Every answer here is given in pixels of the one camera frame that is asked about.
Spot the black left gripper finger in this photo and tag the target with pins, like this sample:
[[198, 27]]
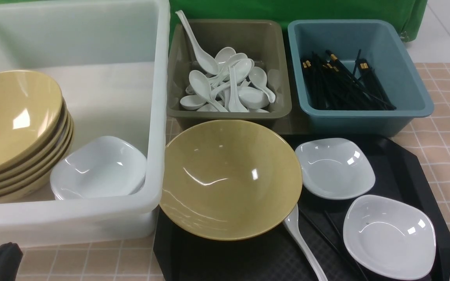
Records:
[[10, 258]]

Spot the tan noodle bowl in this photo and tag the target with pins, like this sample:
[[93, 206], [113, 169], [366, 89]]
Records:
[[229, 180]]

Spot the white ceramic soup spoon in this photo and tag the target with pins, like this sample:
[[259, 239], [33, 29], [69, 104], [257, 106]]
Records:
[[291, 223]]

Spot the black chopstick gold tip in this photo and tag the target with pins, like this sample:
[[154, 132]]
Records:
[[336, 229], [333, 247]]

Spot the white square dish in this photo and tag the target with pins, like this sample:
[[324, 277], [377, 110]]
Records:
[[105, 167], [389, 237], [335, 168]]

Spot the bottom stacked tan bowl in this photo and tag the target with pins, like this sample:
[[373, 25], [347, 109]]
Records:
[[34, 182]]

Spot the white square dish in tub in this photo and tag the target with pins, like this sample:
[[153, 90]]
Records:
[[105, 167]]

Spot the black plastic serving tray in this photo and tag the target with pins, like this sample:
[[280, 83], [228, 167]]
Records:
[[274, 256]]

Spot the large white plastic tub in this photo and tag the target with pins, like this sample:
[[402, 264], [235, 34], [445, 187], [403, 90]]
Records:
[[110, 59]]

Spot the white spoon low left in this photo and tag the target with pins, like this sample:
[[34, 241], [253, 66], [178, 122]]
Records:
[[192, 102]]

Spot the white spoon low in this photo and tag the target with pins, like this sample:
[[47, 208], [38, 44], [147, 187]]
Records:
[[192, 102], [253, 98]]

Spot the white spoon front left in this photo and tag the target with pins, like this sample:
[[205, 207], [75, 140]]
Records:
[[202, 88]]

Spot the upright white spoon in bin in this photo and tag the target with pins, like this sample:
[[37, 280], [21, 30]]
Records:
[[206, 61]]

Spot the white spoon low right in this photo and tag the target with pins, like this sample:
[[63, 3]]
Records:
[[253, 98]]

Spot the white spoon centre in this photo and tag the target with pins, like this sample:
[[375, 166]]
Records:
[[242, 70]]

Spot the white spoon right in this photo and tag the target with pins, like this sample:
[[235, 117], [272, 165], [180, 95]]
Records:
[[258, 78]]

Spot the olive plastic spoon bin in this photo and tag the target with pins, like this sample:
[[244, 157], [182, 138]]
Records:
[[260, 40]]

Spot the slanted black chopstick in bin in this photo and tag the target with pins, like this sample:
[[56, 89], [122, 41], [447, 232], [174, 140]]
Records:
[[356, 62]]

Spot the blue plastic chopstick bin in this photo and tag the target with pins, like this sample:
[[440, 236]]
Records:
[[320, 96]]

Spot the green cloth backdrop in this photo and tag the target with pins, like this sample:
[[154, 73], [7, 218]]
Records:
[[404, 15]]

